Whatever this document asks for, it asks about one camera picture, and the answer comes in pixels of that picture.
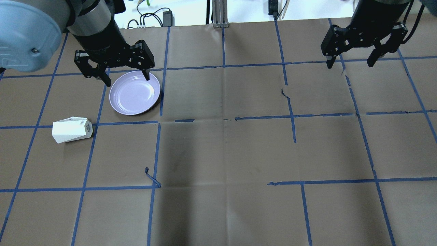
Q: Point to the black power adapter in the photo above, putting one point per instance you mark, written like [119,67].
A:
[168,19]

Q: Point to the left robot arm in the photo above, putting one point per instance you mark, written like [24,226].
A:
[30,33]

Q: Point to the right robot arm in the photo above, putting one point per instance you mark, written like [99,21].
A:
[394,8]

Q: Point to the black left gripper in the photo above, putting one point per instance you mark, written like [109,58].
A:
[101,43]

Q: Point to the white angular cup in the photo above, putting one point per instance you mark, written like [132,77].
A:
[71,129]

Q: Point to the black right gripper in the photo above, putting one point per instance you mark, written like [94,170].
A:
[373,19]

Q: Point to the aluminium frame post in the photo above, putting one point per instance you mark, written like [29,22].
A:
[219,13]

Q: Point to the lavender plate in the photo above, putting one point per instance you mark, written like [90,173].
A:
[133,94]

